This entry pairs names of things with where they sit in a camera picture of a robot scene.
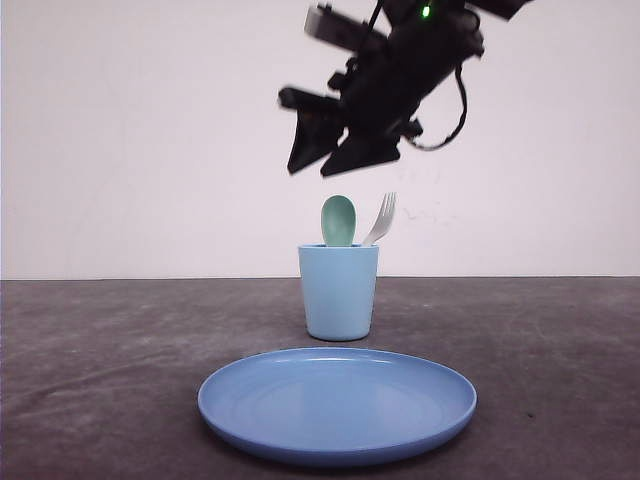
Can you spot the blue plastic plate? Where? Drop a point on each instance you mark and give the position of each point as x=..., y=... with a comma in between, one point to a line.
x=335, y=406

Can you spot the light blue plastic cup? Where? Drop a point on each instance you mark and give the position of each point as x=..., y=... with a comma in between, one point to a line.
x=338, y=288

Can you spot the white plastic fork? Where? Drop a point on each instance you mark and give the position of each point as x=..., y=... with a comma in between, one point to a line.
x=383, y=220

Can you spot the green plastic spoon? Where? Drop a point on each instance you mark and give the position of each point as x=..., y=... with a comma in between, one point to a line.
x=338, y=221

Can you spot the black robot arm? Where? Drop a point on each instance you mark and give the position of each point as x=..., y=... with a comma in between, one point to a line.
x=396, y=12

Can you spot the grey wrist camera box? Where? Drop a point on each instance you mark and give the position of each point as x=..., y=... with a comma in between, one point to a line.
x=326, y=24

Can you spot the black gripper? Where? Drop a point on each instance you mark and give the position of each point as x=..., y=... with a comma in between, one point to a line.
x=380, y=94

